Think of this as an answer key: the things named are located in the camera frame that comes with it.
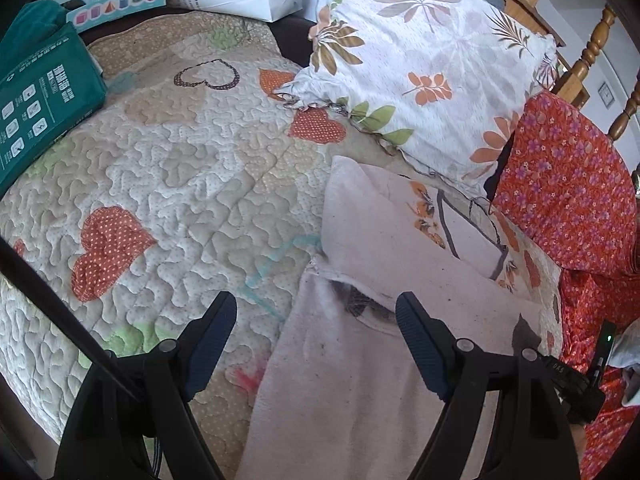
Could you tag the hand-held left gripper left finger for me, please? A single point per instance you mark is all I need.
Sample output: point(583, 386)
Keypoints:
point(212, 341)

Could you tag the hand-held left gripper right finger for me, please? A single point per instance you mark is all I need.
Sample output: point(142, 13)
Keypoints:
point(421, 346)

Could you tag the pale pink small garment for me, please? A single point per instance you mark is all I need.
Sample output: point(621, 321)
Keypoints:
point(365, 360)

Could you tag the pile of white clothes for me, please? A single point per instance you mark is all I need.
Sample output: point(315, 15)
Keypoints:
point(629, 355)

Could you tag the heart-patterned quilted blanket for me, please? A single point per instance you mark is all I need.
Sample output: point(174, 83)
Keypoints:
point(175, 185)

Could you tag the dark cloth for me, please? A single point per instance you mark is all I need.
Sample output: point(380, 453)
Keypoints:
point(497, 170)

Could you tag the white leaf-print pillow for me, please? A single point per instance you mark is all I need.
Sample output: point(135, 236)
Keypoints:
point(425, 60)

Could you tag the green printed package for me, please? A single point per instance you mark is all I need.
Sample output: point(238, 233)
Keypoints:
point(45, 105)

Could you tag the wooden chair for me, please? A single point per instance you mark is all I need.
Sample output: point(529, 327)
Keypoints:
point(585, 60)

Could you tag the flat box with coloured shapes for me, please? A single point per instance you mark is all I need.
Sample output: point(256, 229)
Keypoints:
point(117, 5)

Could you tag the teal cloth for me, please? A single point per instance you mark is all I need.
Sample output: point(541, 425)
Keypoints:
point(35, 17)

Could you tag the wall clock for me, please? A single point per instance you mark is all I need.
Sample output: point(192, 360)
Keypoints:
point(606, 95)

